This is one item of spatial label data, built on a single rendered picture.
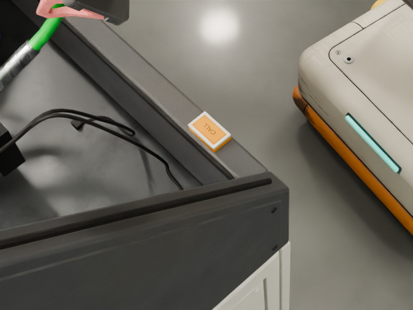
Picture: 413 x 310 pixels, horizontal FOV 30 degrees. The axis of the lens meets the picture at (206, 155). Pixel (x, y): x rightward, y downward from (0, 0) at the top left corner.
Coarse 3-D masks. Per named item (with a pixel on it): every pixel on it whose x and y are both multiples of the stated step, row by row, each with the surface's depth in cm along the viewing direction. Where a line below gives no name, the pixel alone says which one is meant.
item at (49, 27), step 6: (54, 6) 76; (60, 6) 76; (48, 18) 78; (54, 18) 77; (60, 18) 77; (48, 24) 78; (54, 24) 78; (42, 30) 79; (48, 30) 78; (54, 30) 79; (36, 36) 79; (42, 36) 79; (48, 36) 79; (30, 42) 80; (36, 42) 79; (42, 42) 79; (36, 48) 80
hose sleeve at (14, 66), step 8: (24, 48) 80; (32, 48) 80; (16, 56) 80; (24, 56) 80; (32, 56) 80; (8, 64) 81; (16, 64) 81; (24, 64) 81; (0, 72) 81; (8, 72) 81; (16, 72) 81; (0, 80) 82; (8, 80) 82; (0, 88) 83
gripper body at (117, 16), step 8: (64, 0) 67; (72, 0) 67; (80, 0) 67; (88, 0) 68; (96, 0) 69; (104, 0) 69; (112, 0) 70; (120, 0) 71; (128, 0) 71; (72, 8) 68; (80, 8) 68; (88, 8) 68; (96, 8) 68; (104, 8) 69; (112, 8) 70; (120, 8) 71; (128, 8) 71; (104, 16) 70; (112, 16) 70; (120, 16) 70; (128, 16) 71
